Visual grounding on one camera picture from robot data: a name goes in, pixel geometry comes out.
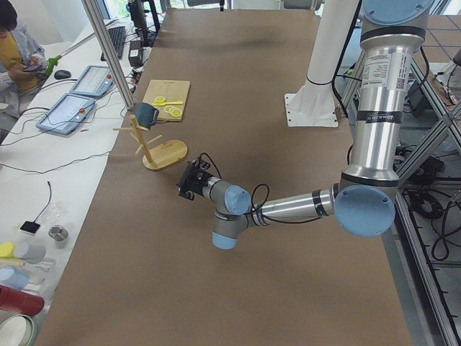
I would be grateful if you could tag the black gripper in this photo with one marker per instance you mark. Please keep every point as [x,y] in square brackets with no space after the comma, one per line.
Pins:
[194,182]

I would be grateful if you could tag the dark teal mug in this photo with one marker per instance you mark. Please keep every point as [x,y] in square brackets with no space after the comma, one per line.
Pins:
[146,115]

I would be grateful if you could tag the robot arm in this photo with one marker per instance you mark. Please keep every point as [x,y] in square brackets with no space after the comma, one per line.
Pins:
[363,200]

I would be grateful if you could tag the wooden mug tree rack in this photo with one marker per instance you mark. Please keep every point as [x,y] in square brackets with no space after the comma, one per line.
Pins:
[158,157]

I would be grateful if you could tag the grey cup lying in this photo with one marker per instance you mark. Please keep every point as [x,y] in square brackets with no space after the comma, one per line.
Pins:
[30,253]

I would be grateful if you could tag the yellow cup on shelf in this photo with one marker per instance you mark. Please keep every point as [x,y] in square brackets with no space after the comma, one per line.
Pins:
[7,250]

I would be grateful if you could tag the light blue cup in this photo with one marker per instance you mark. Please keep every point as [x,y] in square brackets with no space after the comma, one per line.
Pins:
[13,277]

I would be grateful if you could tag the yellow plastic knife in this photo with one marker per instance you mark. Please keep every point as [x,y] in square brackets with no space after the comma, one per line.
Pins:
[163,104]

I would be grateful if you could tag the bamboo cutting board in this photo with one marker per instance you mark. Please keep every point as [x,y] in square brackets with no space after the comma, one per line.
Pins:
[168,91]

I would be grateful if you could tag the black power adapter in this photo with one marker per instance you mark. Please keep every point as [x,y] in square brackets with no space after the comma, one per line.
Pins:
[135,56]

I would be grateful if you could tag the teach pendant upper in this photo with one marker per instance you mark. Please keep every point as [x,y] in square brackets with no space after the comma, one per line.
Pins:
[94,82]

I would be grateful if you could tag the teach pendant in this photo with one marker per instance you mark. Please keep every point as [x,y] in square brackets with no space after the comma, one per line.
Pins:
[66,114]
[94,82]

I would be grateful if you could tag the small metal cylinder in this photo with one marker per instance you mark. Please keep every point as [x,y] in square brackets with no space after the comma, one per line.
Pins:
[59,235]

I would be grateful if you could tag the teach pendant lower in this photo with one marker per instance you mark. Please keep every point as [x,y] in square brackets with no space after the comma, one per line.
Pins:
[66,114]

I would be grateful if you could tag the black keyboard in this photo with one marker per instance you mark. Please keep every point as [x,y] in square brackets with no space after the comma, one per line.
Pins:
[117,36]

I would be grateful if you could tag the small black square pad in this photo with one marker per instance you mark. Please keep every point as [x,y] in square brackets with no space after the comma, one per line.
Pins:
[30,227]

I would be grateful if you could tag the black computer mouse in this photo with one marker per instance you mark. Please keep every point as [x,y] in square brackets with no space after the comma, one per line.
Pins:
[62,74]

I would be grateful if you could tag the black monitor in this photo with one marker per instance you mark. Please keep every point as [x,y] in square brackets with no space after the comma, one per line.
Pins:
[137,14]

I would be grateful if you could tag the green white grabber tool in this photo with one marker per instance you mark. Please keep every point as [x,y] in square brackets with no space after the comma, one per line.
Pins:
[53,61]

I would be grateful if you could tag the red bottle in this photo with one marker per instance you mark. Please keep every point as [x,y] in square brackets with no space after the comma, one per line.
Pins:
[16,301]

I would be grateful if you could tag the seated person grey jacket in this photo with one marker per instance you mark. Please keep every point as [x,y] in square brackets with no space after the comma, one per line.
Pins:
[22,62]

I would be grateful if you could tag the white green bowl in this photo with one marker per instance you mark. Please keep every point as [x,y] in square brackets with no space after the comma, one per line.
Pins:
[18,330]

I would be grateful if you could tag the white camera pole base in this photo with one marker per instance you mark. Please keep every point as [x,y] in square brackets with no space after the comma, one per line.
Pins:
[313,105]

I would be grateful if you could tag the aluminium frame post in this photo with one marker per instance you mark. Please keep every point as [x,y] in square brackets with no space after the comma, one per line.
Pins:
[95,17]

